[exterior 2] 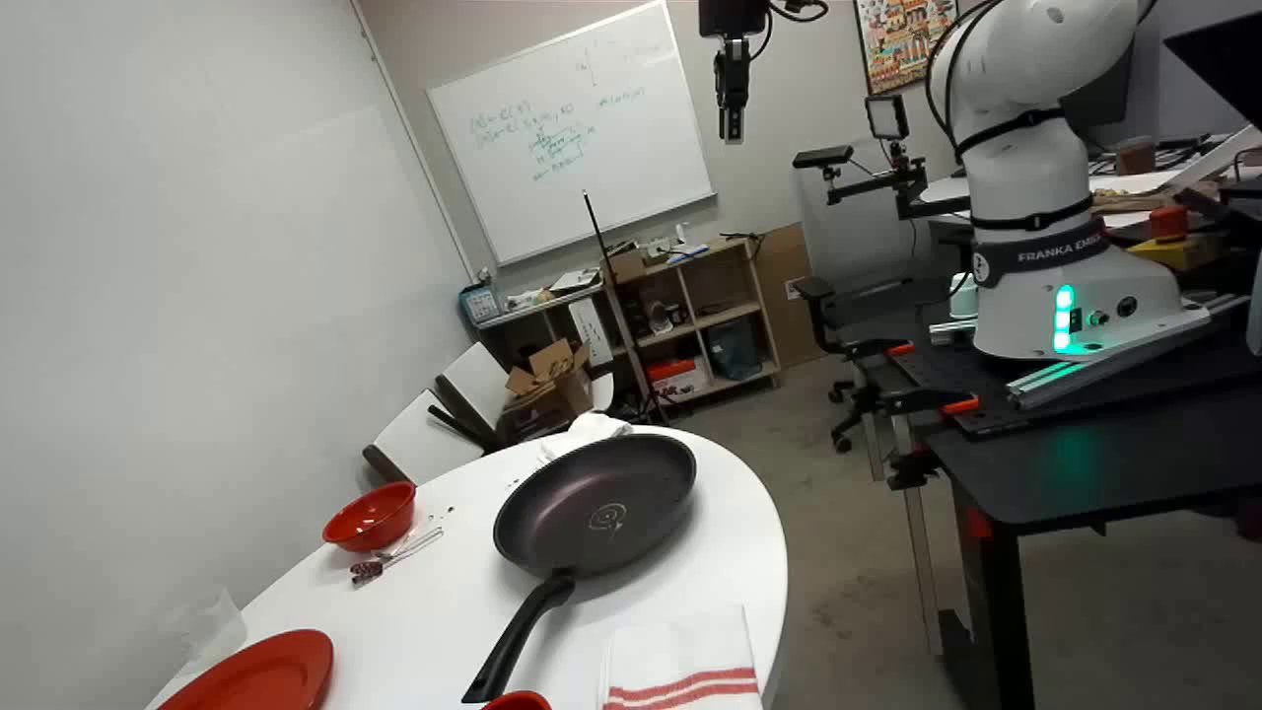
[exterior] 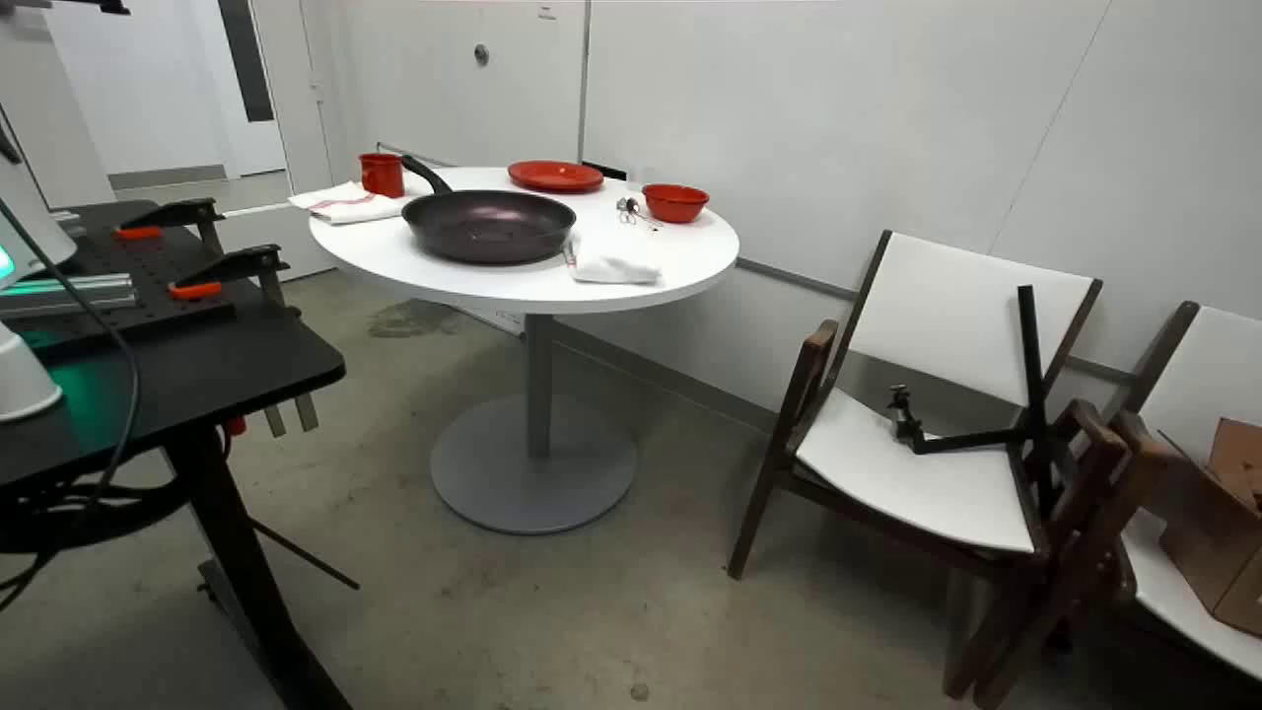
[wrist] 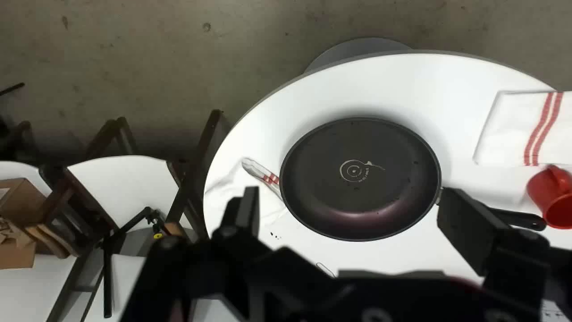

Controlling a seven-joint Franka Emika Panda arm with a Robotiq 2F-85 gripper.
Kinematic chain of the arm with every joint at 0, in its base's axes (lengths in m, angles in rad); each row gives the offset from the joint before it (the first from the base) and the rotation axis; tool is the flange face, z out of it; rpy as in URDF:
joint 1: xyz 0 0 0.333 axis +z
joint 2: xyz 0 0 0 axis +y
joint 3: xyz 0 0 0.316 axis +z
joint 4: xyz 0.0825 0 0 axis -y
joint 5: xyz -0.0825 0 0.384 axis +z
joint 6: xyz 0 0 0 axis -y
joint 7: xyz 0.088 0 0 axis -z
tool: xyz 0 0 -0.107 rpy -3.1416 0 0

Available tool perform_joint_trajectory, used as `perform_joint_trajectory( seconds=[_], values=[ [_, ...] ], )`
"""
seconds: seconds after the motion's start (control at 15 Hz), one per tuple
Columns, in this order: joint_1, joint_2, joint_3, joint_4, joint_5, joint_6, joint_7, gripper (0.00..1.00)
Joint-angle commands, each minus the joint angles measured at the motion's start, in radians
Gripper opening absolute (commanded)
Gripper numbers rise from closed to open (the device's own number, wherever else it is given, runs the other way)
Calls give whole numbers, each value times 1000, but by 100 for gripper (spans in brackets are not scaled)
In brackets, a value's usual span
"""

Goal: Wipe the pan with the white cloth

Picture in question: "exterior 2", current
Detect red bowl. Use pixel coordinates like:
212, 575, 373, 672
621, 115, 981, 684
323, 480, 417, 554

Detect black office chair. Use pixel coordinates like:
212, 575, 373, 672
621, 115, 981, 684
793, 276, 909, 452

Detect cardboard box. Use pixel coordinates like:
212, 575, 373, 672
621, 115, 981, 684
502, 341, 592, 433

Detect white cloth red stripes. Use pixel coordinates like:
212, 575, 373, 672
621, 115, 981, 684
598, 606, 763, 710

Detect black robot desk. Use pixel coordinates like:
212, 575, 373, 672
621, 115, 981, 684
878, 312, 1262, 710

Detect colourful wall poster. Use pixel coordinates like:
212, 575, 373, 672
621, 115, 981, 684
851, 0, 956, 95

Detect red plate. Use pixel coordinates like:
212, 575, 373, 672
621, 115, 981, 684
157, 633, 335, 710

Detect whiteboard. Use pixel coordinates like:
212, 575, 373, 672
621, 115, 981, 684
428, 0, 713, 264

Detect round white table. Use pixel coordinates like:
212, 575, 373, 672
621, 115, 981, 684
157, 418, 787, 710

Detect black frying pan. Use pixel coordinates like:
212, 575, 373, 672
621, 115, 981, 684
466, 433, 696, 704

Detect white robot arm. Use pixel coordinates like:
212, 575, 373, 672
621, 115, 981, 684
927, 0, 1181, 358

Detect far white wooden chair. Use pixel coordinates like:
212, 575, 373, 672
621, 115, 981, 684
432, 342, 509, 431

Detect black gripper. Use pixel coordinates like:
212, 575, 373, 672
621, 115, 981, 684
696, 0, 767, 143

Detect near white wooden chair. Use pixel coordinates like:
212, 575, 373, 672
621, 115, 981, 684
362, 391, 482, 480

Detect orange black clamp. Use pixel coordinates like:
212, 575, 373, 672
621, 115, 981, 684
878, 387, 981, 491

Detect white wooden chair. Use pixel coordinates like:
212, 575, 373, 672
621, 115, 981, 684
362, 391, 482, 480
432, 342, 509, 431

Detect wooden shelf unit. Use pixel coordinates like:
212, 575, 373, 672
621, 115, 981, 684
611, 235, 780, 406

